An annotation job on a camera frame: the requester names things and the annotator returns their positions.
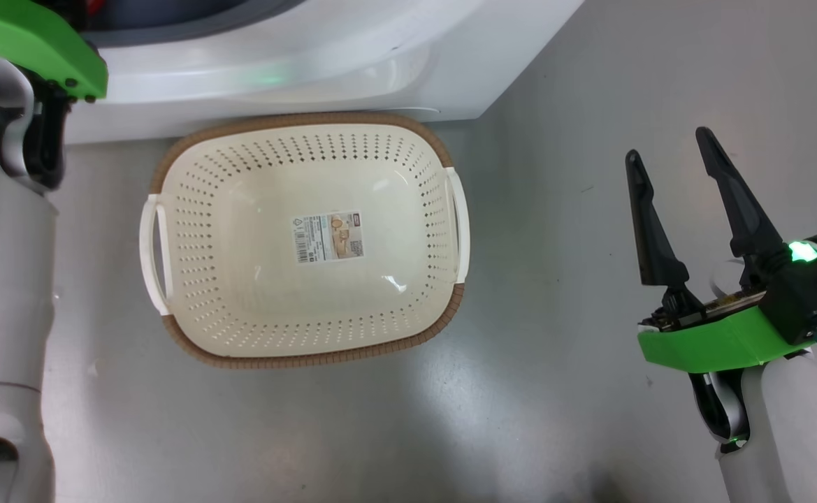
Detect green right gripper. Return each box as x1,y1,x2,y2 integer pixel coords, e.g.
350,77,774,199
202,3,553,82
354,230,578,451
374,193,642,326
625,126,817,373

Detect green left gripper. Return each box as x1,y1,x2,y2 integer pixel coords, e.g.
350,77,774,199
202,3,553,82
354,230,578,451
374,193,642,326
0,0,108,102

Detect white washing machine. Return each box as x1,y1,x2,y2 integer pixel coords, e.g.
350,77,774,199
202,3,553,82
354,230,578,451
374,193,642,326
64,0,585,145

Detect cream perforated laundry basket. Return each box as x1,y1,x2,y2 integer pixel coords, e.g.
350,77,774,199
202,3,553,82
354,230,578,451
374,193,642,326
139,112,470,370

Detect paper basket product label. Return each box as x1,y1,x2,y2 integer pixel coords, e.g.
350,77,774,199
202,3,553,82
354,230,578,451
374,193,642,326
291,212,366,264

